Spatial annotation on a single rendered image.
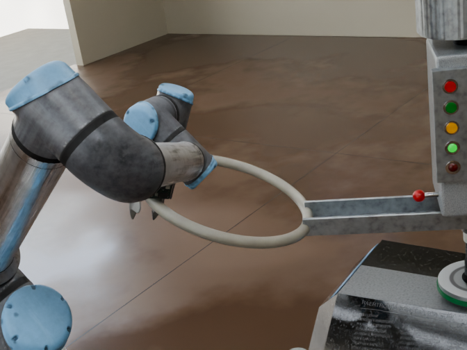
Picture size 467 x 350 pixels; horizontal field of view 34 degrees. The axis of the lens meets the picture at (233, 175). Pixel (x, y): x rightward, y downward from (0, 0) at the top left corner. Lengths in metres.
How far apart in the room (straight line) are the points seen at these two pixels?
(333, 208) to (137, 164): 1.04
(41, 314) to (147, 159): 0.55
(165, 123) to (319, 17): 7.67
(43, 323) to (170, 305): 2.40
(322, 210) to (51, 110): 1.13
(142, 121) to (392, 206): 0.77
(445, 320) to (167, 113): 0.95
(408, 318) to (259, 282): 1.96
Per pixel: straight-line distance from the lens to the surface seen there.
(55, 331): 1.67
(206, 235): 1.90
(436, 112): 1.89
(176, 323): 3.88
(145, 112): 1.75
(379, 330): 2.24
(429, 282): 2.33
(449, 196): 1.99
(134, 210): 2.01
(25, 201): 1.39
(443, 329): 2.19
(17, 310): 1.65
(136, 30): 10.45
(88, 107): 1.21
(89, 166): 1.19
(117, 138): 1.19
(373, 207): 2.16
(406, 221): 2.06
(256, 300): 3.95
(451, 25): 1.86
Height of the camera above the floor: 2.05
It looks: 22 degrees down
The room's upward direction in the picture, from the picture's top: 9 degrees counter-clockwise
